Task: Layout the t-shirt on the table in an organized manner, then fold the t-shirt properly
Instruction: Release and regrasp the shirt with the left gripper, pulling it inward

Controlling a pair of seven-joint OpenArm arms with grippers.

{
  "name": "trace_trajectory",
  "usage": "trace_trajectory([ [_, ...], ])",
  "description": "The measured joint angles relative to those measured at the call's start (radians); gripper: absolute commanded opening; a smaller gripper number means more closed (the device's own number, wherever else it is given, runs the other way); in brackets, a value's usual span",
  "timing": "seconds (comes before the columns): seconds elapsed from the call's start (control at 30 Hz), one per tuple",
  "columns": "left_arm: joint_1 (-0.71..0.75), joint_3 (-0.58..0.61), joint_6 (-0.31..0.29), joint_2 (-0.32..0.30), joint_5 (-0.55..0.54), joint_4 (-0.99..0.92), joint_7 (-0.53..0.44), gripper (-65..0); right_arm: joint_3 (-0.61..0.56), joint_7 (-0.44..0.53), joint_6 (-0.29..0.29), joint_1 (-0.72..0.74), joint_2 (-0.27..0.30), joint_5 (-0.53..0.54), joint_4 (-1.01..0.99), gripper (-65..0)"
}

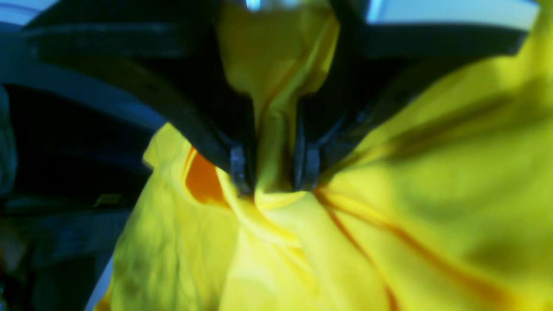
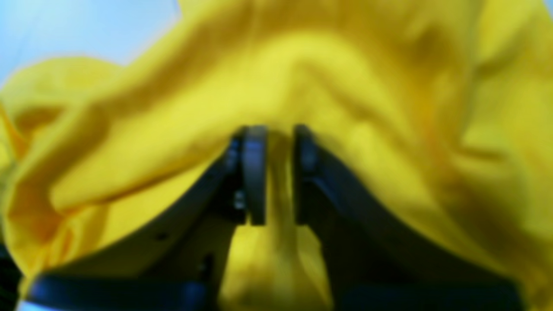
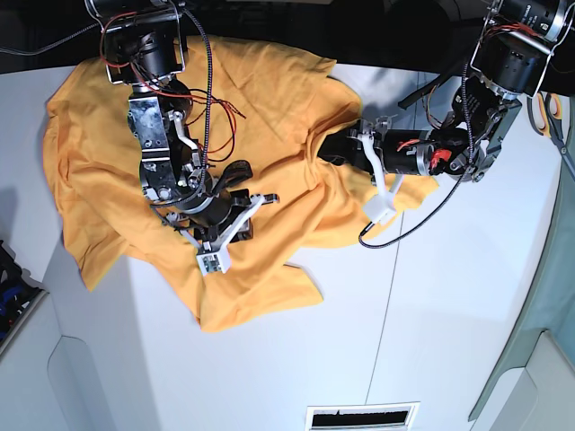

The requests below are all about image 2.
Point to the orange yellow t-shirt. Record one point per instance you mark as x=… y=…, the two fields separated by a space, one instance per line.
x=441 y=108

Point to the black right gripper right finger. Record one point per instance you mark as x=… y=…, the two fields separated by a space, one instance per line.
x=374 y=261

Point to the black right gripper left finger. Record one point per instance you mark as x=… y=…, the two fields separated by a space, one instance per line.
x=176 y=261

